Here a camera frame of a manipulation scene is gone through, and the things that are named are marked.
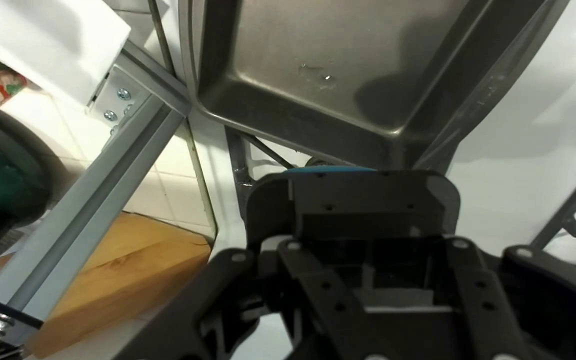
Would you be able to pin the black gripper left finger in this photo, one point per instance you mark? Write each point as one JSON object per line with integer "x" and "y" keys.
{"x": 225, "y": 304}

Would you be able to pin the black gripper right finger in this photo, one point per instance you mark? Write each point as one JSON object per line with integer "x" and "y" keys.
{"x": 517, "y": 306}

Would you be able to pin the wooden cutting board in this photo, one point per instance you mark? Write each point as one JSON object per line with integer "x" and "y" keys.
{"x": 139, "y": 265}

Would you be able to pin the white gas stove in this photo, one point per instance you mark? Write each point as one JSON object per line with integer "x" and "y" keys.
{"x": 512, "y": 171}

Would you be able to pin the grey square baking pan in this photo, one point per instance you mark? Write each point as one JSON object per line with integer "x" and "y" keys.
{"x": 372, "y": 82}

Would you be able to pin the green round container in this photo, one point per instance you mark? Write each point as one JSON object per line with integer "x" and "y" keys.
{"x": 31, "y": 174}

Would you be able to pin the aluminium frame stand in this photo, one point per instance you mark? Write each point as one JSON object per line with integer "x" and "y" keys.
{"x": 55, "y": 252}

